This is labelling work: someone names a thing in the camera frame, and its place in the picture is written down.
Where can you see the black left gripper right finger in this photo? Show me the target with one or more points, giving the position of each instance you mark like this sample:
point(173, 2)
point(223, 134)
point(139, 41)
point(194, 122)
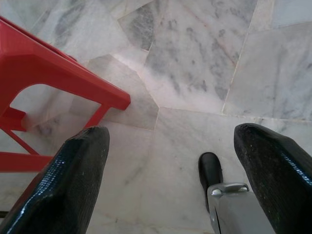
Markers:
point(275, 170)

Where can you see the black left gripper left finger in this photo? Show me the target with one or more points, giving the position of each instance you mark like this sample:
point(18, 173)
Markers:
point(63, 185)

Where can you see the silver robot left leg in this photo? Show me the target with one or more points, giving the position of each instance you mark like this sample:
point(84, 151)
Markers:
point(234, 212)

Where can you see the black robot left foot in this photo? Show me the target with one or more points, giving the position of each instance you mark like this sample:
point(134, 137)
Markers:
point(209, 168)

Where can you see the red plastic stool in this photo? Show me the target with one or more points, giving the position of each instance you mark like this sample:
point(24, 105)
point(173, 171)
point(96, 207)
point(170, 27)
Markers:
point(36, 65)

